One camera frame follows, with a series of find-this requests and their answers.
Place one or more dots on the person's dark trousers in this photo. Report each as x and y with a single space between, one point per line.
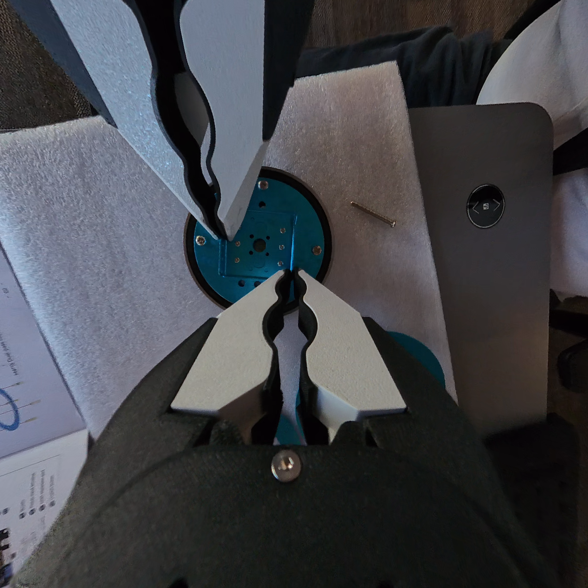
436 64

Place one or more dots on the person's white shirt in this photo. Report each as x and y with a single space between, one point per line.
565 82

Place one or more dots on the instruction sheet with blue pictures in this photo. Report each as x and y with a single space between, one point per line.
32 367

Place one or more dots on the white foam sheet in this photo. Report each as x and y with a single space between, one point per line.
92 220

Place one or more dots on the white printed paper sheet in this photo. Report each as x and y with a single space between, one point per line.
27 482

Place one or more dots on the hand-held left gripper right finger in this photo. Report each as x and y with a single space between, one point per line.
353 363

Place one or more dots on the round blue turntable base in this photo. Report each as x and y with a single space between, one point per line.
275 229

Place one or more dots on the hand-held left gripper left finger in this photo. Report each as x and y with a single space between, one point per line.
229 363

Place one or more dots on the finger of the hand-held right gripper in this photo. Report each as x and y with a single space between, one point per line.
119 69
229 69

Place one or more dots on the round black desk control panel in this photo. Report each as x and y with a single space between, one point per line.
485 206

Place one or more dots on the long metal screw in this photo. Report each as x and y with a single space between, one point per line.
374 213

